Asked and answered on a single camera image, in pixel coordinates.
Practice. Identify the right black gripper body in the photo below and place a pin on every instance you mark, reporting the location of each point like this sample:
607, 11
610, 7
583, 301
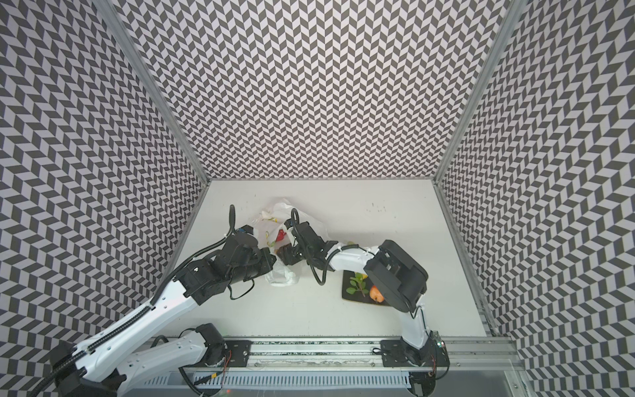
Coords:
295, 254

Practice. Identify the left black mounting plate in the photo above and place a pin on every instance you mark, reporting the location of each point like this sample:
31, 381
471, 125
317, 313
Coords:
236, 353

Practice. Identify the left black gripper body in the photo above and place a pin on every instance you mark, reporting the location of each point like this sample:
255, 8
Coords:
259, 265

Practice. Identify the black square tray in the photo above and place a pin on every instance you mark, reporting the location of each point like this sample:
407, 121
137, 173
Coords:
357, 297

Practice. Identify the black mounting plate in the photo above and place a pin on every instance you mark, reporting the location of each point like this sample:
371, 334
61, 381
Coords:
236, 353
397, 353

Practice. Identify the white vent grille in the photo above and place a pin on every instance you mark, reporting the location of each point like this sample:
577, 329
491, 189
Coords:
304, 380

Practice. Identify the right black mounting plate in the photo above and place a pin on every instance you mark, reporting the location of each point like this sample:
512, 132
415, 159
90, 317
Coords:
397, 353

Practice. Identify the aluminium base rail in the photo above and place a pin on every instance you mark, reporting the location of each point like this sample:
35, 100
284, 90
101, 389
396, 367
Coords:
361, 354

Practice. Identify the yellow lemon with leaves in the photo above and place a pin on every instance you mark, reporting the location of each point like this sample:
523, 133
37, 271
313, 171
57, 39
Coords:
357, 284

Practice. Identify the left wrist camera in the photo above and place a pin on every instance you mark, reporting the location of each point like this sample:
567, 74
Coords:
246, 229

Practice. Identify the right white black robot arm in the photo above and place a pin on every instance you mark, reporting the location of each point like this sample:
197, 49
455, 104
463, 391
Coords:
392, 276

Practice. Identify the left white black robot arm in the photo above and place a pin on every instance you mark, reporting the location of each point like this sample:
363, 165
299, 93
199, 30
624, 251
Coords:
109, 364

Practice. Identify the white plastic bag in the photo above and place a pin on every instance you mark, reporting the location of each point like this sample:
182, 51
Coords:
266, 226

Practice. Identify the red apple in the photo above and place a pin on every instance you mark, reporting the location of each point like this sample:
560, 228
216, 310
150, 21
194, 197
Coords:
280, 235

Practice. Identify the orange peach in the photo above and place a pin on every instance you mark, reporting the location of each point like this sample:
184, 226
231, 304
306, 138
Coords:
375, 295

